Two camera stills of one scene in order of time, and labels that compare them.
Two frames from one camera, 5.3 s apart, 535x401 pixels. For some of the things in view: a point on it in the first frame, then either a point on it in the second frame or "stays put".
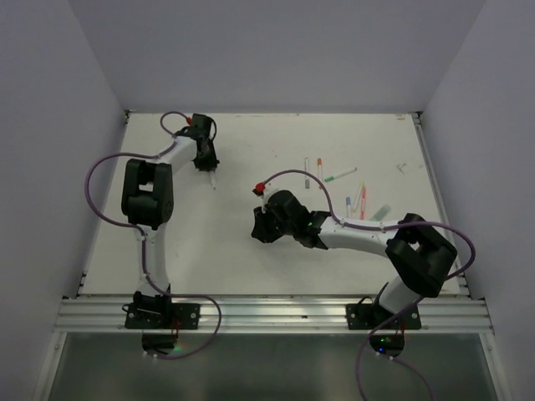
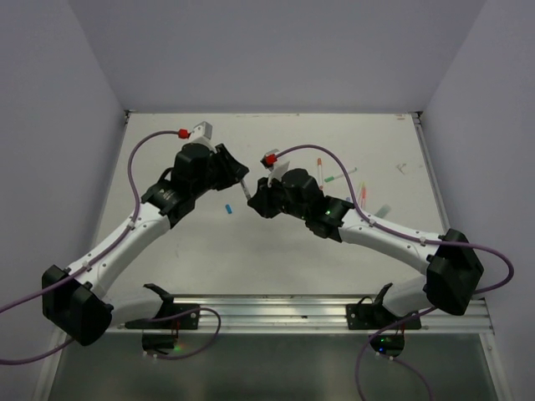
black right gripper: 261,229 -> 262,200
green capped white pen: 330,178 stays put
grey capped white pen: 307,177 -> 245,190
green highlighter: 381,213 stays put
